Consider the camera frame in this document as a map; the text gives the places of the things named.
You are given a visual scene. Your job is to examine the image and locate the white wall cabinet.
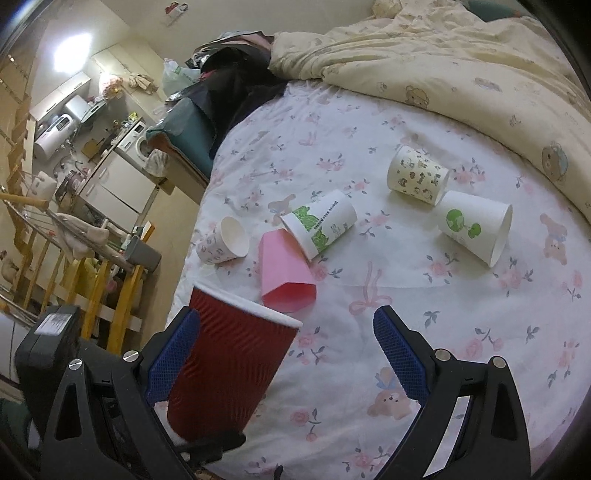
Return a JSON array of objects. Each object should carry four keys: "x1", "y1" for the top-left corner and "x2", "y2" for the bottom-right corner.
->
[{"x1": 28, "y1": 70, "x2": 93, "y2": 121}]

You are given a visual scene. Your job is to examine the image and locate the white cup green leaf print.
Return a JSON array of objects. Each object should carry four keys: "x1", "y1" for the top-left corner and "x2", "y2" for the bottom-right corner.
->
[{"x1": 280, "y1": 188, "x2": 359, "y2": 262}]

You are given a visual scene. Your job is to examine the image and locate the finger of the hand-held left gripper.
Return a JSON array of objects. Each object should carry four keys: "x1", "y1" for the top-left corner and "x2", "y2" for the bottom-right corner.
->
[{"x1": 177, "y1": 431, "x2": 247, "y2": 468}]

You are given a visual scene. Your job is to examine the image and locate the grey bin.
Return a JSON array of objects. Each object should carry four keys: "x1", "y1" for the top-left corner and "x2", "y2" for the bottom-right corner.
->
[{"x1": 126, "y1": 236, "x2": 161, "y2": 272}]

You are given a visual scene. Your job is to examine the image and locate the white washing machine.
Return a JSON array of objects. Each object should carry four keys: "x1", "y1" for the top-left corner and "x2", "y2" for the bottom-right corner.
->
[{"x1": 115, "y1": 119, "x2": 155, "y2": 172}]

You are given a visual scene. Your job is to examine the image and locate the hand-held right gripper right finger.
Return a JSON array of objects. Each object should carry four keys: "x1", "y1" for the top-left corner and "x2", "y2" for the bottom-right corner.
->
[{"x1": 372, "y1": 305, "x2": 532, "y2": 480}]

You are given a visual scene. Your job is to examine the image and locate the cream bear print duvet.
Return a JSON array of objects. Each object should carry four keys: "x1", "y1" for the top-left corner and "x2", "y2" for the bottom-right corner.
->
[{"x1": 268, "y1": 0, "x2": 591, "y2": 212}]

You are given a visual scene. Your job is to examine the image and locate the white water heater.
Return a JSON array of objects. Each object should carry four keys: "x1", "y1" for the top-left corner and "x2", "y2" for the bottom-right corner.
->
[{"x1": 33, "y1": 114, "x2": 71, "y2": 161}]

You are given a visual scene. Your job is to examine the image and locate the white cup cartoon animal print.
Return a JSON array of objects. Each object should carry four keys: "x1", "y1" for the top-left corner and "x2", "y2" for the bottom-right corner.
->
[{"x1": 386, "y1": 144, "x2": 451, "y2": 208}]

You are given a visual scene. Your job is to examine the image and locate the pile of dark clothes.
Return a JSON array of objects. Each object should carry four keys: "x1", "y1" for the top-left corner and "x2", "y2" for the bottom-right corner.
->
[{"x1": 165, "y1": 31, "x2": 291, "y2": 161}]

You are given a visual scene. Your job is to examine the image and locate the wooden drying rack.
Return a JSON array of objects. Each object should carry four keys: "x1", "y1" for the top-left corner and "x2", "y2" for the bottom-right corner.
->
[{"x1": 0, "y1": 189, "x2": 153, "y2": 354}]

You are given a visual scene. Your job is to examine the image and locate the pink paper cup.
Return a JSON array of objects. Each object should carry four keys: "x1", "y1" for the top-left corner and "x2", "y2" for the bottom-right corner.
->
[{"x1": 259, "y1": 229, "x2": 318, "y2": 311}]

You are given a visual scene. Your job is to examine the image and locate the red ribbed paper cup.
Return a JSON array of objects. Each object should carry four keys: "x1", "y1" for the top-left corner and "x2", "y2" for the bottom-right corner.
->
[{"x1": 166, "y1": 283, "x2": 304, "y2": 442}]

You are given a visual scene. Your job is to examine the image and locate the white low cabinet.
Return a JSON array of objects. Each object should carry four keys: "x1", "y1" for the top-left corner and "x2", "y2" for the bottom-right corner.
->
[{"x1": 83, "y1": 147, "x2": 158, "y2": 228}]

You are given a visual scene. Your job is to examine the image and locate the small white cup pink print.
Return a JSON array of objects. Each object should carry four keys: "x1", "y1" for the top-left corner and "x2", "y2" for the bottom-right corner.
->
[{"x1": 196, "y1": 215, "x2": 251, "y2": 265}]

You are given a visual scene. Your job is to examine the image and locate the white plastic bag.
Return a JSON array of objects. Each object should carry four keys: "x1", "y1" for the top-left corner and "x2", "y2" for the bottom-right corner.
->
[{"x1": 161, "y1": 58, "x2": 201, "y2": 94}]

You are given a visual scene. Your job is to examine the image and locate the white cup green tree print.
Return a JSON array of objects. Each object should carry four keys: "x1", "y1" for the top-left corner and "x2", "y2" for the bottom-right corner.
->
[{"x1": 436, "y1": 189, "x2": 513, "y2": 269}]

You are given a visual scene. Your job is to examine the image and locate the floral bed sheet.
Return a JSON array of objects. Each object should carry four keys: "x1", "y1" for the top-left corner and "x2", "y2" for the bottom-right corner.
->
[{"x1": 173, "y1": 79, "x2": 588, "y2": 480}]

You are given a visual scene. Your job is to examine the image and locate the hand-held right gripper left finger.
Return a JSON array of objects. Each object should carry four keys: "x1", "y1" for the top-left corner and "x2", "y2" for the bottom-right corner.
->
[{"x1": 39, "y1": 307, "x2": 202, "y2": 480}]

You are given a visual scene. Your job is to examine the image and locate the teal padded chair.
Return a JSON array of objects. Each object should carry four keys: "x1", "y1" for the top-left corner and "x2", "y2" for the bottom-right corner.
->
[{"x1": 146, "y1": 98, "x2": 219, "y2": 186}]

